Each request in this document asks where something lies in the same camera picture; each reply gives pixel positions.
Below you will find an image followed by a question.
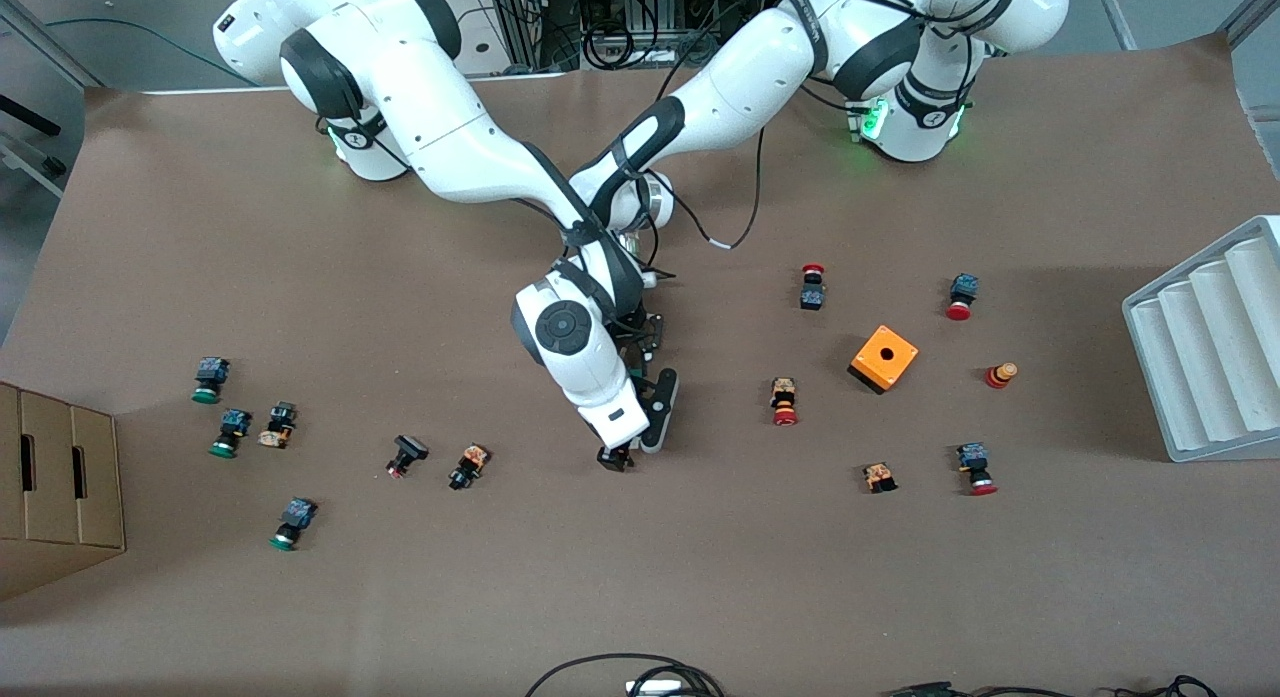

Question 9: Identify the black button with orange block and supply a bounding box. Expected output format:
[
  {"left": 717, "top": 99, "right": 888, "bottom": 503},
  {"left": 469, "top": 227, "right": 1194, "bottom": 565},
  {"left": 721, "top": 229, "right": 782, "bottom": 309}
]
[
  {"left": 448, "top": 443, "right": 491, "bottom": 492},
  {"left": 257, "top": 402, "right": 299, "bottom": 450}
]

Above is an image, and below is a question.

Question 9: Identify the black square-head button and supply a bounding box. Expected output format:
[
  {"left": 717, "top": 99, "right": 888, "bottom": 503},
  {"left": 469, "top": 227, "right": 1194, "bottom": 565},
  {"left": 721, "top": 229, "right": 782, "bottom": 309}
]
[{"left": 386, "top": 434, "right": 430, "bottom": 479}]

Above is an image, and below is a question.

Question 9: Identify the green button with blue block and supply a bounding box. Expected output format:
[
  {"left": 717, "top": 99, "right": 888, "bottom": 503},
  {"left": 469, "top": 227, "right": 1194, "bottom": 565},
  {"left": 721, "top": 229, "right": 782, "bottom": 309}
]
[
  {"left": 268, "top": 497, "right": 319, "bottom": 552},
  {"left": 192, "top": 356, "right": 232, "bottom": 406},
  {"left": 208, "top": 408, "right": 253, "bottom": 459}
]

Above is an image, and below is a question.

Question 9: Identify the black equipment rack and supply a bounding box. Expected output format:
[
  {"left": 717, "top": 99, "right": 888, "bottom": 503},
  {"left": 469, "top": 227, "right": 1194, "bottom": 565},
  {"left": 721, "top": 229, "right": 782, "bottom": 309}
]
[{"left": 487, "top": 0, "right": 781, "bottom": 73}]

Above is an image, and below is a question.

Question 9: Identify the grey ribbed tray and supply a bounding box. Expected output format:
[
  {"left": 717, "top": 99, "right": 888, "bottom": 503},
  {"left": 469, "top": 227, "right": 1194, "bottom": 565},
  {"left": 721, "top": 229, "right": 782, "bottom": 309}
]
[{"left": 1122, "top": 215, "right": 1280, "bottom": 464}]

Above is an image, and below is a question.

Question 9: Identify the brown cardboard box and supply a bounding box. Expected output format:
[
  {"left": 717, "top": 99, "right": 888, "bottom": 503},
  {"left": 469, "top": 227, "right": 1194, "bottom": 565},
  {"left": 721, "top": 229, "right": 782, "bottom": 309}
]
[{"left": 0, "top": 381, "right": 127, "bottom": 604}]

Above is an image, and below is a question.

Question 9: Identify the black rod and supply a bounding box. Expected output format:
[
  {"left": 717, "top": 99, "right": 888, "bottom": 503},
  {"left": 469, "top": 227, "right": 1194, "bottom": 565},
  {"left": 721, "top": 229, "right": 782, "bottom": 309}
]
[{"left": 0, "top": 93, "right": 63, "bottom": 138}]

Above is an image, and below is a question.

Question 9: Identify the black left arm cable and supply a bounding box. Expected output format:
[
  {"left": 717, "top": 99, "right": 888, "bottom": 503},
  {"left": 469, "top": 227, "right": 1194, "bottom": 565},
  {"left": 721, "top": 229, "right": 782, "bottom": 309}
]
[{"left": 655, "top": 117, "right": 771, "bottom": 250}]

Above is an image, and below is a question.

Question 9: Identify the black looped cable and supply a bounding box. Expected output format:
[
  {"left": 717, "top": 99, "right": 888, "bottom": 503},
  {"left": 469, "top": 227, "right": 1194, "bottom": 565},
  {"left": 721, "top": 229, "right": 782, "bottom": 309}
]
[{"left": 524, "top": 653, "right": 727, "bottom": 697}]

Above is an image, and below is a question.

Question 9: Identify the orange button enclosure box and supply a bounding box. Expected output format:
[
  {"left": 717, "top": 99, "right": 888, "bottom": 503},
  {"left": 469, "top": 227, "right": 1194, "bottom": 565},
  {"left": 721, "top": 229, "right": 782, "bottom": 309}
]
[{"left": 847, "top": 324, "right": 920, "bottom": 396}]

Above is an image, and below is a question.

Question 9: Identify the thin black cable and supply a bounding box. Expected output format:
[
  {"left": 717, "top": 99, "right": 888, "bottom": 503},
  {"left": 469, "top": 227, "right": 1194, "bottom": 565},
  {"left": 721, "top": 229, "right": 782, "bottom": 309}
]
[{"left": 950, "top": 675, "right": 1219, "bottom": 697}]

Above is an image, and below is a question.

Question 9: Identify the grey aluminium frame bar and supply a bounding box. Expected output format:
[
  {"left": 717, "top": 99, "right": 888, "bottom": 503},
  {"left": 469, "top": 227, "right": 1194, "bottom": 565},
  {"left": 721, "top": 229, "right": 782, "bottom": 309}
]
[
  {"left": 1218, "top": 0, "right": 1280, "bottom": 50},
  {"left": 0, "top": 0, "right": 106, "bottom": 90}
]

